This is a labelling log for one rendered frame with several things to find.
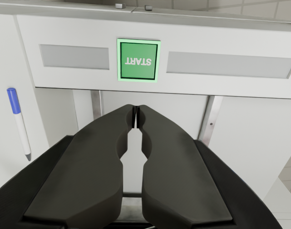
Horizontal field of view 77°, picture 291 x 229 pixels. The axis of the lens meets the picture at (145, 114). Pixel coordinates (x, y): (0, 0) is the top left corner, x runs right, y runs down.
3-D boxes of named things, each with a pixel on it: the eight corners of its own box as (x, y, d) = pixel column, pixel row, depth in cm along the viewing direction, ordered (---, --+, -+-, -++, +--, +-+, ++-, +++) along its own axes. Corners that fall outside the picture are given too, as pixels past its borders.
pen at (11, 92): (31, 162, 33) (12, 90, 25) (25, 162, 32) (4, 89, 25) (33, 158, 33) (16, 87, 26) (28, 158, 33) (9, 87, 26)
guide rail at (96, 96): (110, 205, 65) (109, 213, 63) (105, 205, 65) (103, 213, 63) (101, 66, 39) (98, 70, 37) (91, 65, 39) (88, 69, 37)
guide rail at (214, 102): (185, 206, 66) (187, 215, 64) (180, 206, 66) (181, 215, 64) (224, 72, 41) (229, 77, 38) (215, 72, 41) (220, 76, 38)
